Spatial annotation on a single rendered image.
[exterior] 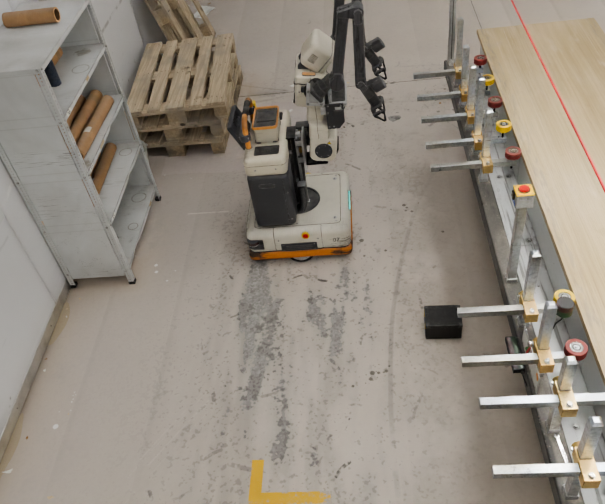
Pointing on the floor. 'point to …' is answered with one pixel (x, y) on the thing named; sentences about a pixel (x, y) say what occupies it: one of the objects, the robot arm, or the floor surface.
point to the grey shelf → (15, 38)
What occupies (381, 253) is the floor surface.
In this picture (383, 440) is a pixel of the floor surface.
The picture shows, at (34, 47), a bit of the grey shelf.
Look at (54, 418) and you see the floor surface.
